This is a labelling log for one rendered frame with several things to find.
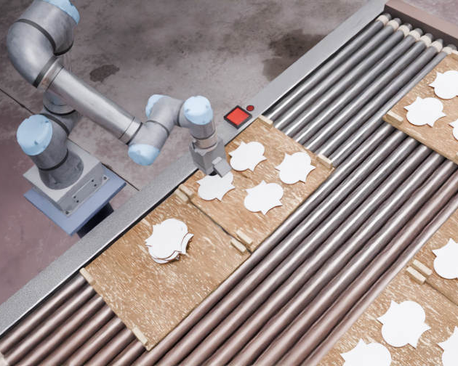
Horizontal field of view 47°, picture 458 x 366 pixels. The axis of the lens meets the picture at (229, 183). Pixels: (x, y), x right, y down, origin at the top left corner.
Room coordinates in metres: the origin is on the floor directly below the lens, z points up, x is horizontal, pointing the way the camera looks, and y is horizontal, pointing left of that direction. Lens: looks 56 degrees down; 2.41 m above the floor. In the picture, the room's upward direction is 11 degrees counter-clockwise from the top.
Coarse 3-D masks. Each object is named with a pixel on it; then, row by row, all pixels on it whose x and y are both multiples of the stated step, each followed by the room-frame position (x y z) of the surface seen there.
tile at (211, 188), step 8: (208, 176) 1.04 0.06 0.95; (216, 176) 1.03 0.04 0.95; (224, 176) 1.03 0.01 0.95; (232, 176) 1.02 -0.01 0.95; (200, 184) 1.02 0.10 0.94; (208, 184) 1.01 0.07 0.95; (216, 184) 1.00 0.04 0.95; (224, 184) 1.00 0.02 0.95; (200, 192) 0.98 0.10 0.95; (208, 192) 0.98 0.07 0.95; (216, 192) 0.97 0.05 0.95; (224, 192) 0.97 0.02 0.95; (208, 200) 0.95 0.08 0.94
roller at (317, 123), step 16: (416, 32) 1.55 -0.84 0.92; (400, 48) 1.48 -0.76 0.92; (384, 64) 1.42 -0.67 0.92; (368, 80) 1.36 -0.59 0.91; (352, 96) 1.30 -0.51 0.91; (336, 112) 1.24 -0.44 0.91; (304, 128) 1.19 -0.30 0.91; (320, 128) 1.19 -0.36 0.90; (96, 320) 0.63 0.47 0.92; (80, 336) 0.59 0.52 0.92; (64, 352) 0.55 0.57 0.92
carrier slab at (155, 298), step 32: (160, 224) 0.90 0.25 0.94; (192, 224) 0.88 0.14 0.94; (128, 256) 0.81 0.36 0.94; (192, 256) 0.76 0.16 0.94; (224, 256) 0.74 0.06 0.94; (96, 288) 0.72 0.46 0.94; (128, 288) 0.70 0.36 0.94; (160, 288) 0.68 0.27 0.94; (192, 288) 0.66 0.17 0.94; (128, 320) 0.60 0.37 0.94; (160, 320) 0.58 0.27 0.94
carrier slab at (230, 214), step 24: (240, 144) 1.16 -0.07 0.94; (264, 144) 1.14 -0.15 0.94; (288, 144) 1.12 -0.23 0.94; (264, 168) 1.04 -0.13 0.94; (240, 192) 0.96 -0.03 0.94; (288, 192) 0.92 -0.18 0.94; (312, 192) 0.91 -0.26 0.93; (216, 216) 0.89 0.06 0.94; (240, 216) 0.87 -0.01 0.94; (264, 216) 0.85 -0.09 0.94; (288, 216) 0.84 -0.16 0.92; (240, 240) 0.79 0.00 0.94; (264, 240) 0.77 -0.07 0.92
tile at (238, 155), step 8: (248, 144) 1.14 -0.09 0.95; (256, 144) 1.14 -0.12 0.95; (232, 152) 1.12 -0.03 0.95; (240, 152) 1.11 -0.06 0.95; (248, 152) 1.11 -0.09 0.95; (256, 152) 1.10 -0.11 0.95; (232, 160) 1.09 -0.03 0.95; (240, 160) 1.08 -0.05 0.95; (248, 160) 1.07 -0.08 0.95; (256, 160) 1.07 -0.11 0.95; (264, 160) 1.07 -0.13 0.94; (240, 168) 1.05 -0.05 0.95; (248, 168) 1.05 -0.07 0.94
